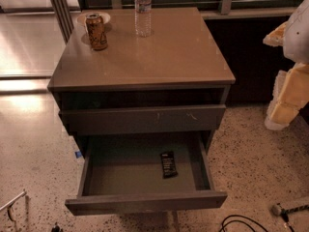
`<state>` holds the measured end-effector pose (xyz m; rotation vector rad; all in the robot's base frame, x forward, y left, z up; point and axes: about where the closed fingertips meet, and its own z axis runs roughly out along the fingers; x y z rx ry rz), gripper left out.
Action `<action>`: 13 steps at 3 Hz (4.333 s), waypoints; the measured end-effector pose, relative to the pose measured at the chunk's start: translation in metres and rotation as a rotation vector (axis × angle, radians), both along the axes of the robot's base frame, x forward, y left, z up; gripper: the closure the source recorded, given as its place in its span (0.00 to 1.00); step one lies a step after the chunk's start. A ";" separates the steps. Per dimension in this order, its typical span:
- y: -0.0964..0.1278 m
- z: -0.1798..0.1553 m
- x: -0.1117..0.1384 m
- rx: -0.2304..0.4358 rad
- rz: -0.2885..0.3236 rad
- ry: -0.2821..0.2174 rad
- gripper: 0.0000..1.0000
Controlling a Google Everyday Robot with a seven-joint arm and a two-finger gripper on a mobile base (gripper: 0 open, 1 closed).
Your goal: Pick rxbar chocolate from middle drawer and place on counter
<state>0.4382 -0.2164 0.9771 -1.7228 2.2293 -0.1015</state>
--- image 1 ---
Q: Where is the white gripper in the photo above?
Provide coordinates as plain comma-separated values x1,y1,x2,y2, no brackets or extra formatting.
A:
263,22,309,131

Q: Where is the black rxbar chocolate bar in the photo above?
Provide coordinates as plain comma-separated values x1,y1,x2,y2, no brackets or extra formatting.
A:
160,151,178,179

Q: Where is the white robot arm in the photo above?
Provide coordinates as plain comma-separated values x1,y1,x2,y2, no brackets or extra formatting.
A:
263,0,309,131

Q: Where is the closed grey top drawer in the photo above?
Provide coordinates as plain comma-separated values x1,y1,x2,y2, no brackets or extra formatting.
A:
60,104,226,135

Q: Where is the grey drawer cabinet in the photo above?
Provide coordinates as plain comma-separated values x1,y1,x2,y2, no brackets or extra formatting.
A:
48,8,235,151

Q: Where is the open grey middle drawer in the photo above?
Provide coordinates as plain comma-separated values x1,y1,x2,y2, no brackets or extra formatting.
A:
66,131,227,216

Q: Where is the clear plastic water bottle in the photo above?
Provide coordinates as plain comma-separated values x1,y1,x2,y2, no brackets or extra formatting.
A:
134,0,152,37

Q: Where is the orange drink can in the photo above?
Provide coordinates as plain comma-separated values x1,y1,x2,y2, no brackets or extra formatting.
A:
86,13,108,50

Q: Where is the small white plate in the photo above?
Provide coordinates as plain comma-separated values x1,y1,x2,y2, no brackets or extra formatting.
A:
76,11,111,26

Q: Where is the blue tape piece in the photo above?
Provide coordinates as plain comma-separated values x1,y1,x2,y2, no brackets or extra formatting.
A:
74,151,82,159

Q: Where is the metal rod bottom left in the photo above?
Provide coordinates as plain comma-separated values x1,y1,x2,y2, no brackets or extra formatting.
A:
0,189,27,222

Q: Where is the braided cable with plug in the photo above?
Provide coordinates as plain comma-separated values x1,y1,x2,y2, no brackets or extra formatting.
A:
270,202,309,232

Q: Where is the black floor cable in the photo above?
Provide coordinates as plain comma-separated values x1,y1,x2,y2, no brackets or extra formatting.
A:
218,214,269,232

